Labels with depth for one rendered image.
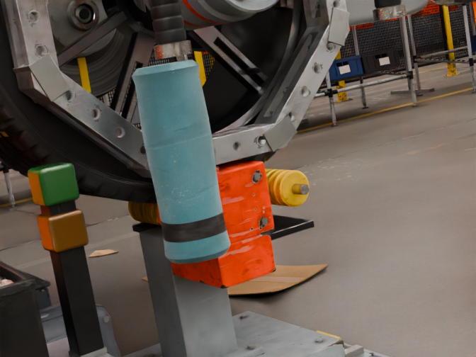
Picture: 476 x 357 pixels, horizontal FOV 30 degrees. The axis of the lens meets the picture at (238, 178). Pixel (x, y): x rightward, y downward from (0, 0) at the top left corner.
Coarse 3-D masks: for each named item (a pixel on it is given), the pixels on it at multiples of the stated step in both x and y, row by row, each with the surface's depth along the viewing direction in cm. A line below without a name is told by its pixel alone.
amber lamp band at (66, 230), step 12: (48, 216) 92; (60, 216) 92; (72, 216) 93; (48, 228) 92; (60, 228) 92; (72, 228) 93; (84, 228) 94; (48, 240) 93; (60, 240) 92; (72, 240) 93; (84, 240) 94; (60, 252) 92
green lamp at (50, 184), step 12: (36, 168) 93; (48, 168) 91; (60, 168) 92; (72, 168) 93; (36, 180) 92; (48, 180) 91; (60, 180) 92; (72, 180) 93; (36, 192) 93; (48, 192) 91; (60, 192) 92; (72, 192) 93; (36, 204) 94; (48, 204) 91
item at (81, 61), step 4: (56, 52) 172; (80, 60) 175; (84, 60) 175; (80, 64) 175; (84, 64) 175; (80, 68) 175; (84, 68) 175; (80, 72) 175; (84, 72) 175; (80, 76) 175; (84, 76) 175; (88, 76) 176; (84, 80) 175; (88, 80) 176; (84, 84) 175; (88, 84) 176; (84, 88) 175; (88, 88) 176
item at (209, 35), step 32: (128, 0) 138; (288, 0) 149; (96, 32) 131; (128, 32) 137; (192, 32) 140; (224, 32) 166; (256, 32) 156; (288, 32) 148; (128, 64) 134; (224, 64) 144; (256, 64) 153; (128, 96) 136; (224, 96) 155; (256, 96) 146; (224, 128) 141
